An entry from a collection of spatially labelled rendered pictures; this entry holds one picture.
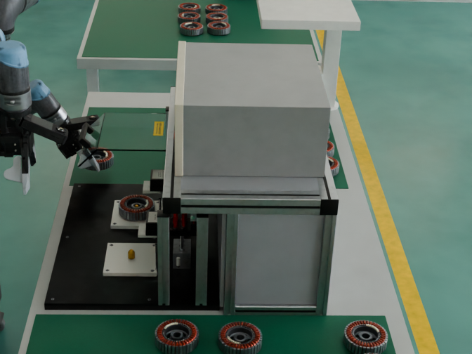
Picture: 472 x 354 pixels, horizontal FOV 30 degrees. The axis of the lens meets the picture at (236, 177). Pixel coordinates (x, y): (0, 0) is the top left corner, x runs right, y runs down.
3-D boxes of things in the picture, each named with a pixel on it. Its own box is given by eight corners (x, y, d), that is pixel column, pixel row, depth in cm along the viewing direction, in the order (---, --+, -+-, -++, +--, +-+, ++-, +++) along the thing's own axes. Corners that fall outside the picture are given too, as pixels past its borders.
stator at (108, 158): (83, 173, 291) (82, 163, 289) (77, 157, 300) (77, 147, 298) (116, 170, 294) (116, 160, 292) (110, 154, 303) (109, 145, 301)
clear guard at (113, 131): (77, 167, 253) (76, 148, 250) (87, 129, 274) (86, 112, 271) (191, 168, 254) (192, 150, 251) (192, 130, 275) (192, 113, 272)
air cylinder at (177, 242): (172, 268, 251) (172, 253, 248) (173, 253, 258) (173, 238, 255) (190, 269, 251) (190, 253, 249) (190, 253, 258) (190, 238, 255)
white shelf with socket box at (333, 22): (256, 136, 330) (261, 19, 307) (251, 95, 362) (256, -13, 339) (348, 137, 331) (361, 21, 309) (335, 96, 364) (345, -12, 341)
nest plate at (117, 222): (110, 229, 268) (110, 225, 267) (114, 203, 281) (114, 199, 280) (159, 229, 269) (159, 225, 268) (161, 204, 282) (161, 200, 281)
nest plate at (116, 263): (102, 276, 247) (102, 272, 246) (107, 246, 260) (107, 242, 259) (156, 276, 248) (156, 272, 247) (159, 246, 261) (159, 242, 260)
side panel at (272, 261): (223, 315, 237) (227, 214, 221) (223, 308, 240) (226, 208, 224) (326, 315, 239) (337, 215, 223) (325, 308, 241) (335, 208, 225)
